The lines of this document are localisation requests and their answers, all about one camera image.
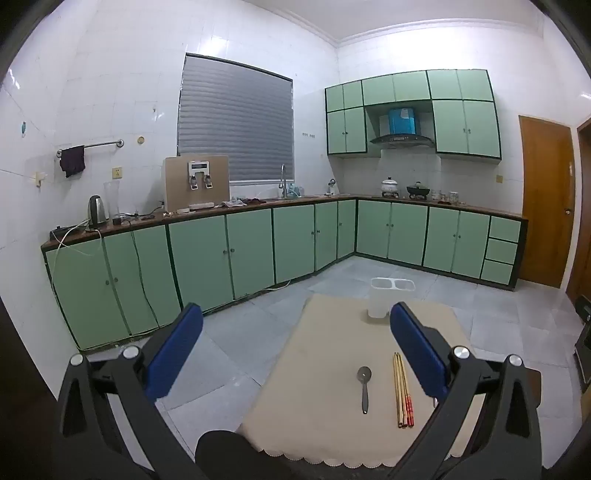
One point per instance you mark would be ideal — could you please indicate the wooden chopstick red tip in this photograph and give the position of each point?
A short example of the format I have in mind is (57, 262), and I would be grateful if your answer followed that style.
(396, 387)
(407, 392)
(400, 387)
(403, 392)

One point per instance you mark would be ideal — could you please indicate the teal wall hook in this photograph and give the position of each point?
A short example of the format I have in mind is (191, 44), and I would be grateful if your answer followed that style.
(22, 129)

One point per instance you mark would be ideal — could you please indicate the metal spoon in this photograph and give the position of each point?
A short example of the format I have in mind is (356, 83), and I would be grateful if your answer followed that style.
(364, 392)

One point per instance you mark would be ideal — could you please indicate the dark framed stand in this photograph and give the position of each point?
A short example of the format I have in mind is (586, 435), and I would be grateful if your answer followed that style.
(582, 350)

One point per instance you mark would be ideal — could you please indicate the steel electric kettle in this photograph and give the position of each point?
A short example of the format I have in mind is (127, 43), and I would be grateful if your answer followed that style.
(95, 213)

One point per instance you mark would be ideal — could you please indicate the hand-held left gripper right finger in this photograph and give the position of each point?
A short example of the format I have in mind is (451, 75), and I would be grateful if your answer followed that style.
(415, 344)

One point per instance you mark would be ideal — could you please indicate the green base cabinets wooden top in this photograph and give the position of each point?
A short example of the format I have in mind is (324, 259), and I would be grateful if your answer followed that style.
(203, 258)

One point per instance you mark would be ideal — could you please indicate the beige tablecloth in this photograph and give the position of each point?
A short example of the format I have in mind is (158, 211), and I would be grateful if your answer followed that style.
(328, 350)

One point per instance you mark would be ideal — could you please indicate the metal towel bar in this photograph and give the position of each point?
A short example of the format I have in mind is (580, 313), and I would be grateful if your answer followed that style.
(99, 145)

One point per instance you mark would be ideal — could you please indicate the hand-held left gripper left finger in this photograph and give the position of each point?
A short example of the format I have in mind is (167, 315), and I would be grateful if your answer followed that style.
(178, 344)

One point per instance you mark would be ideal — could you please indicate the metal kitchen faucet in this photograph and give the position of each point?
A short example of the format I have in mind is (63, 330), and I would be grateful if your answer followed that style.
(283, 182)

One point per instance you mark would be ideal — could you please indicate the black wok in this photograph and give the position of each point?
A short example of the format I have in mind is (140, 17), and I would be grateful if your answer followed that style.
(418, 190)

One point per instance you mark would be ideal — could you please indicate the brown box water dispenser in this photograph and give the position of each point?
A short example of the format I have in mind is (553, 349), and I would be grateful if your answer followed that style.
(178, 184)

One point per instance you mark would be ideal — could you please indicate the crumpled cloth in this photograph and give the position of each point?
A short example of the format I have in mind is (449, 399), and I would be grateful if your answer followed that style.
(233, 203)

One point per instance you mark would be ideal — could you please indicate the dark hanging towel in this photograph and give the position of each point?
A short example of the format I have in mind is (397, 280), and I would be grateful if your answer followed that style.
(72, 161)

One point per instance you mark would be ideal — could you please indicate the wooden door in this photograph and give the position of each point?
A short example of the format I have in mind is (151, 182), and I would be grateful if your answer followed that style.
(545, 198)

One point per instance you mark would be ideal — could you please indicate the white cooking pot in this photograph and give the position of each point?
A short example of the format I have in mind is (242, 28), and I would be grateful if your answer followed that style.
(389, 187)

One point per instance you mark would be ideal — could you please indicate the white utensil holder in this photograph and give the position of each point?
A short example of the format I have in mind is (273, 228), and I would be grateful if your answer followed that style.
(381, 300)

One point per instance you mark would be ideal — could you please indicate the grey window blind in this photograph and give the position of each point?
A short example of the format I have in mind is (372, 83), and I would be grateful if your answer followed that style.
(235, 124)

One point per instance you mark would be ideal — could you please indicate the glass jars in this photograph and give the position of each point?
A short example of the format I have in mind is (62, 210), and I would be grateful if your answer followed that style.
(448, 197)

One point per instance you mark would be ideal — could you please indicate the green wall cabinets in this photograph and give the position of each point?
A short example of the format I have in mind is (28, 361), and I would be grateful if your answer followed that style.
(461, 124)

